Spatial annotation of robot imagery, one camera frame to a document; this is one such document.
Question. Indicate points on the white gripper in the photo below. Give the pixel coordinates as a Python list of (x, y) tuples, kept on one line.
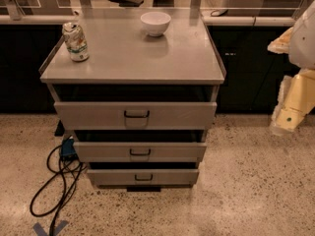
[(303, 46)]

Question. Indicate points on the grey bottom drawer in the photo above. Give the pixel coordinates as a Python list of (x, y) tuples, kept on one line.
[(132, 177)]

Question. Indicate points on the grey drawer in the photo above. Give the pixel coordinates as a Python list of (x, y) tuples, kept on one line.
[(132, 177), (136, 115), (139, 152)]

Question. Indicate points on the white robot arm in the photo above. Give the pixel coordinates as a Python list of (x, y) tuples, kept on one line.
[(302, 43)]

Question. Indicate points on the grey top drawer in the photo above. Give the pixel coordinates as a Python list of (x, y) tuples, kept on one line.
[(136, 115)]

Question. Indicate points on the grey drawer cabinet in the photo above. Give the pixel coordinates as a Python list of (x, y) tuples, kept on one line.
[(127, 65)]

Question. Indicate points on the grey middle drawer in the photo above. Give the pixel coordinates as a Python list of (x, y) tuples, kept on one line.
[(139, 152)]

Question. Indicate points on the white bowl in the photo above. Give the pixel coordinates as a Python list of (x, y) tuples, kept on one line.
[(155, 23)]

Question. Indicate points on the black chair armrest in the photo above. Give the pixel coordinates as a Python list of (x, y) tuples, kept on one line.
[(128, 3)]

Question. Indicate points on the crushed drink can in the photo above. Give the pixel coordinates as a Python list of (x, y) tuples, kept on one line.
[(75, 41)]

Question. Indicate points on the blue power box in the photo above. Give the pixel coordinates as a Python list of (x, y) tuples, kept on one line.
[(67, 149)]

